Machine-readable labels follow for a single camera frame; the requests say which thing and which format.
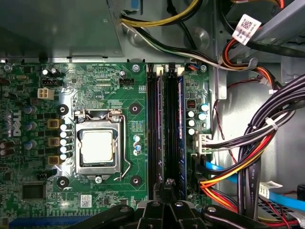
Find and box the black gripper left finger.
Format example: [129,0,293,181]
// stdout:
[71,183,165,229]

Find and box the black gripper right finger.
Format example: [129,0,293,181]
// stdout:
[165,177,272,229]

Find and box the RAM slot with black clips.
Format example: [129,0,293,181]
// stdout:
[146,63,157,201]
[166,62,179,182]

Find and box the white board sticker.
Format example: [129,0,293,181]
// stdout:
[80,194,92,208]

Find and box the metal socket cover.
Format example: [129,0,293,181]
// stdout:
[74,116,122,175]

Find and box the white board connector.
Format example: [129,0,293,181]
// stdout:
[193,133,213,155]

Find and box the metal locking lever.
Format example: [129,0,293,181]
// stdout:
[107,110,132,181]

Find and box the silver CPU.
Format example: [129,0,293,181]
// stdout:
[82,130,114,165]

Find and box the blue expansion slot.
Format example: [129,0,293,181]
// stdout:
[9,215,95,229]

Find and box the black square board chip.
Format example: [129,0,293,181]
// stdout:
[22,182,46,200]

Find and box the black PC case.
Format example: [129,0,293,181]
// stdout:
[0,0,305,229]

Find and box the green motherboard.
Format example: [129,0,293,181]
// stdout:
[0,61,213,229]

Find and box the white four-pin power socket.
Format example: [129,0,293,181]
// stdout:
[37,87,55,100]

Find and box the grey power supply unit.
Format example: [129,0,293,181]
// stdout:
[0,0,124,59]

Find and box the silver drive cage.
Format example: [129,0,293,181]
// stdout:
[225,0,305,52]

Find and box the blue flat data cable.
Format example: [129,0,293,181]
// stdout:
[204,161,300,215]

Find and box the orange red wire bundle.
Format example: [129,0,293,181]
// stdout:
[199,133,275,215]
[220,38,286,95]

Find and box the white barcode cable tag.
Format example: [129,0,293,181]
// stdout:
[259,180,284,199]
[232,13,262,46]

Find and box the black cable bundle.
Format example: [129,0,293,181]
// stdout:
[204,73,305,222]

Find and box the grey black wire bundle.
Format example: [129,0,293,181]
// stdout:
[121,20,259,72]

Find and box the yellow wire bundle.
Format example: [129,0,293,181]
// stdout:
[120,0,201,28]

